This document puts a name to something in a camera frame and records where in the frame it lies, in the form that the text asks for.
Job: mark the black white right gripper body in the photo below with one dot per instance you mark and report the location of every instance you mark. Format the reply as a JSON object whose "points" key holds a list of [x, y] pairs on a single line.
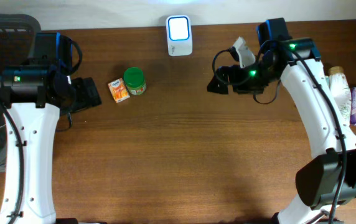
{"points": [[261, 70]]}

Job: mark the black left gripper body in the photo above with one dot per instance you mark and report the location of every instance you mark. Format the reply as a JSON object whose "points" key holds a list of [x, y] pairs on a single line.
{"points": [[84, 97]]}

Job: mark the orange Kleenex tissue pack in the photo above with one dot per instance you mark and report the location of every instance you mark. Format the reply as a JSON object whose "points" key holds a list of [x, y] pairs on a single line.
{"points": [[118, 90]]}

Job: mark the green lid jar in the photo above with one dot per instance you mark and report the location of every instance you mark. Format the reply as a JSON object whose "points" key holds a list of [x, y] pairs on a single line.
{"points": [[134, 80]]}

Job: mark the white tube with tan cap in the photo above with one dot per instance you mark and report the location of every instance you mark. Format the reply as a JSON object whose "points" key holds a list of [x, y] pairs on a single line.
{"points": [[341, 93]]}

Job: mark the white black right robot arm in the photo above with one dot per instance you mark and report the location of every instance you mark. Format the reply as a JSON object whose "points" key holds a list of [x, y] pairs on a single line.
{"points": [[329, 180]]}

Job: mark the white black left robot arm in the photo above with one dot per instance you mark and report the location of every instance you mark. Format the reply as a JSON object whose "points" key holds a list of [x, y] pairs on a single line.
{"points": [[33, 96]]}

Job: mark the white barcode scanner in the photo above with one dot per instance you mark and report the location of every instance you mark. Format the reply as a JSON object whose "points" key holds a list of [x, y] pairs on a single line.
{"points": [[179, 35]]}

